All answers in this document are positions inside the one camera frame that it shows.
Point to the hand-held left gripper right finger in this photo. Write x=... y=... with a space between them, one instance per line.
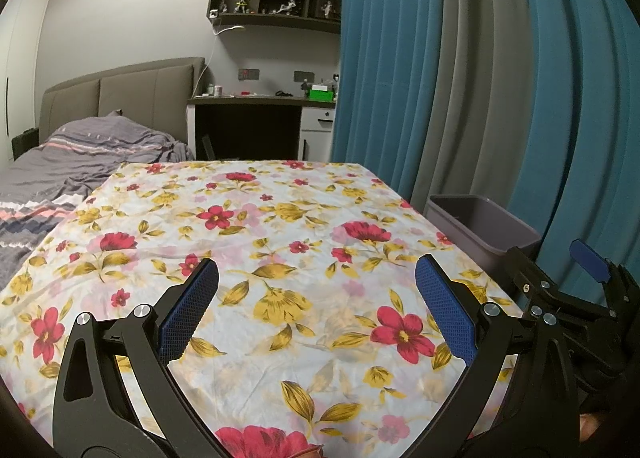
x=445 y=308

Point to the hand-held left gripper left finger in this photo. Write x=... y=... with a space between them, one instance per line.
x=190 y=308

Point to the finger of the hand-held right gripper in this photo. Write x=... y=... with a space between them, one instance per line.
x=590 y=260
x=540 y=293

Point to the grey plastic bin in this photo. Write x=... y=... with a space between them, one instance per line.
x=480 y=218

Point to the person's right hand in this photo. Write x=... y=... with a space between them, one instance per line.
x=592 y=428

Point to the floral tablecloth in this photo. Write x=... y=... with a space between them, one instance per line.
x=280 y=248

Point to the grey striped duvet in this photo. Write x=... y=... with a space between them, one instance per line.
x=90 y=152

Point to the dark wooden desk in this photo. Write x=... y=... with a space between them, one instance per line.
x=245 y=127

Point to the white drawer cabinet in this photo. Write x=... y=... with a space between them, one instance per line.
x=317 y=132

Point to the grey padded headboard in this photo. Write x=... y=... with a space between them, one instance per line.
x=140 y=92

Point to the black nightstand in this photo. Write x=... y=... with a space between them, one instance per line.
x=25 y=143

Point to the blue grey curtain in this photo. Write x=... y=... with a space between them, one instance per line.
x=425 y=62

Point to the green box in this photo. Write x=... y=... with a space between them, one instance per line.
x=321 y=94

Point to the white wardrobe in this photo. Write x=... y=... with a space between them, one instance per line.
x=6 y=97

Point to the white reading lamp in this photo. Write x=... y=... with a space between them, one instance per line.
x=232 y=28

